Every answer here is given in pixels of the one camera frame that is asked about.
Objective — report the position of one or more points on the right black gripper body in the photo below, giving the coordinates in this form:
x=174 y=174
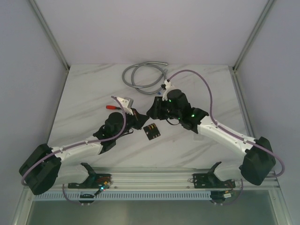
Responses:
x=163 y=110

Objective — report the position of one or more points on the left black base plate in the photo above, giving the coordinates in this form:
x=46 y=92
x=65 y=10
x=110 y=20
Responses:
x=103 y=180

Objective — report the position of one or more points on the aluminium mounting rail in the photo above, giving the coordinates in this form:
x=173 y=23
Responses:
x=124 y=179

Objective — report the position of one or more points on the black fuse box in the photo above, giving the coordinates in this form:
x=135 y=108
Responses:
x=152 y=133

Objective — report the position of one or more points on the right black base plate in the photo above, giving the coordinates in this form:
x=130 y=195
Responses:
x=205 y=180

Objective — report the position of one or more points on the clear fuse box cover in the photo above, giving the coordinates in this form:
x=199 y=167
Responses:
x=198 y=137

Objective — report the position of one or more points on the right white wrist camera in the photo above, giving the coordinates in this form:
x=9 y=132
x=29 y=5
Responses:
x=167 y=87

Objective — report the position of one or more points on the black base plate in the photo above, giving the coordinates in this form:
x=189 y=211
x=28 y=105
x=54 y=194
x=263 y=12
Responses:
x=205 y=180
x=103 y=180

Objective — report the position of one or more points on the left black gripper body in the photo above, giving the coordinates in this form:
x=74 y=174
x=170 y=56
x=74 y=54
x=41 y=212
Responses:
x=138 y=117

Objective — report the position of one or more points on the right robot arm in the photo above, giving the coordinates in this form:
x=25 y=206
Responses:
x=255 y=155

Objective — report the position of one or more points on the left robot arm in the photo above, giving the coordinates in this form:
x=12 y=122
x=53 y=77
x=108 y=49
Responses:
x=51 y=166

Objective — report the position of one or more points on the red handled screwdriver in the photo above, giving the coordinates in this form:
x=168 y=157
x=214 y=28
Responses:
x=111 y=107

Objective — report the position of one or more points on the slotted cable duct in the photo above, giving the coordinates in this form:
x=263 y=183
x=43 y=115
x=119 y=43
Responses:
x=131 y=195

